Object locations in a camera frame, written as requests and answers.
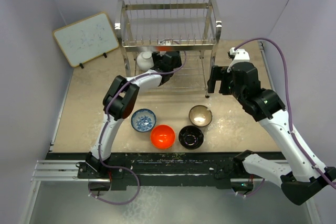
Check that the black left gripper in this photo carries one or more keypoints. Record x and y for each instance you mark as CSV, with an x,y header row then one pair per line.
x,y
157,57

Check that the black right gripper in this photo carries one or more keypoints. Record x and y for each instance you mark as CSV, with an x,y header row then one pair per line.
x,y
218,73

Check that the white ceramic bowl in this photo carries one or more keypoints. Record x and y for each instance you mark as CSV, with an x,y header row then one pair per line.
x,y
145,61

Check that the blue white patterned bowl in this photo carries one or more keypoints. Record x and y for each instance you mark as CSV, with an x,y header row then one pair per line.
x,y
143,120

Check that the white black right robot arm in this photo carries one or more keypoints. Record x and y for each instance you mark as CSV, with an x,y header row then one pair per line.
x,y
305,174

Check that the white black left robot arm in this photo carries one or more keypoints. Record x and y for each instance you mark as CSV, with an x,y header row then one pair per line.
x,y
120,99

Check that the stainless steel dish rack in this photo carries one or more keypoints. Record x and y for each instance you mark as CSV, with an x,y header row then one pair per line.
x,y
191,27

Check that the brown beige bowl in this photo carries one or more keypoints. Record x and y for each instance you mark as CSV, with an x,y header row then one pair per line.
x,y
200,115

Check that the black glossy bowl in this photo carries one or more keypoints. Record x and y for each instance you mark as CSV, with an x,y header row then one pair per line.
x,y
191,137

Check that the orange plastic bowl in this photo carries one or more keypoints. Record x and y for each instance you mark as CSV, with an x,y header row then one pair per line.
x,y
162,137

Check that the small framed whiteboard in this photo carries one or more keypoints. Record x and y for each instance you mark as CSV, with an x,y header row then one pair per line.
x,y
86,39

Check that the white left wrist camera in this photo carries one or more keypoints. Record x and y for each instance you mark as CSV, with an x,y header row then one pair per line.
x,y
165,43

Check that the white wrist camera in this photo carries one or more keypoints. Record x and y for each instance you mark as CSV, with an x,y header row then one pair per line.
x,y
165,43
237,56

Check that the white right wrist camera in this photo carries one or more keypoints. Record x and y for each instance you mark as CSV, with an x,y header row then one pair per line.
x,y
237,56

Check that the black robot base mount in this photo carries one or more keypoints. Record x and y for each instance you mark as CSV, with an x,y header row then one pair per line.
x,y
180,169

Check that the aluminium extrusion rail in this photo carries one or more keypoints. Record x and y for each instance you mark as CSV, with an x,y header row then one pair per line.
x,y
59,171

